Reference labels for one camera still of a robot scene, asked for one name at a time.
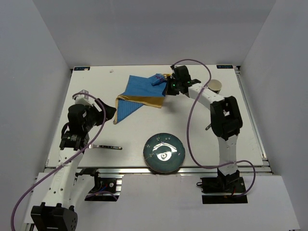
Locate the teal ceramic plate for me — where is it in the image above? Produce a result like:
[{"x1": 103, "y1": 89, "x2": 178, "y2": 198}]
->
[{"x1": 143, "y1": 133, "x2": 185, "y2": 174}]

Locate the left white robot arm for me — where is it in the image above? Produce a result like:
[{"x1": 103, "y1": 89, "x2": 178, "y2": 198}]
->
[{"x1": 31, "y1": 96, "x2": 116, "y2": 231}]

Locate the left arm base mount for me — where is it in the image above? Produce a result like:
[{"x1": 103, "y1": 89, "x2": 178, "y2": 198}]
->
[{"x1": 80, "y1": 168, "x2": 122, "y2": 202}]

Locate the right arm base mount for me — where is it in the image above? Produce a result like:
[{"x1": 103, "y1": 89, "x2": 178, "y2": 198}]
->
[{"x1": 196, "y1": 177, "x2": 248, "y2": 205}]

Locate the blue corner label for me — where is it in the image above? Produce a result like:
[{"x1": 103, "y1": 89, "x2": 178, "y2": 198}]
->
[
  {"x1": 73, "y1": 66, "x2": 90, "y2": 71},
  {"x1": 216, "y1": 64, "x2": 233, "y2": 69}
]

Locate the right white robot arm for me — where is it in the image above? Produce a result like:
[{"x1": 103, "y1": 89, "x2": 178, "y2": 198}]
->
[{"x1": 166, "y1": 65, "x2": 243, "y2": 192}]

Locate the fork with black handle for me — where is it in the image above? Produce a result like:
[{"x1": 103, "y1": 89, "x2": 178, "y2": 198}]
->
[{"x1": 89, "y1": 144, "x2": 123, "y2": 150}]

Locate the right blue corner label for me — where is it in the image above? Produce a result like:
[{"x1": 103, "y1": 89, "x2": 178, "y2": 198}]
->
[{"x1": 216, "y1": 64, "x2": 233, "y2": 69}]

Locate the dark blue paper cup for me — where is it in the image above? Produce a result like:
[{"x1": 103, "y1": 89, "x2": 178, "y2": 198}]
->
[{"x1": 207, "y1": 79, "x2": 222, "y2": 94}]

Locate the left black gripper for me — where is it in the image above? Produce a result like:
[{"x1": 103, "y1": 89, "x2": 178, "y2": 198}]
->
[{"x1": 82, "y1": 98, "x2": 116, "y2": 131}]

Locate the left blue corner label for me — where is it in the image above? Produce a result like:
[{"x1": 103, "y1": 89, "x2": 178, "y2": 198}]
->
[{"x1": 73, "y1": 66, "x2": 90, "y2": 71}]

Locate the blue pikachu placemat cloth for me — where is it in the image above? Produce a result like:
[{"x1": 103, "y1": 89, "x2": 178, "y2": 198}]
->
[{"x1": 113, "y1": 73, "x2": 171, "y2": 124}]

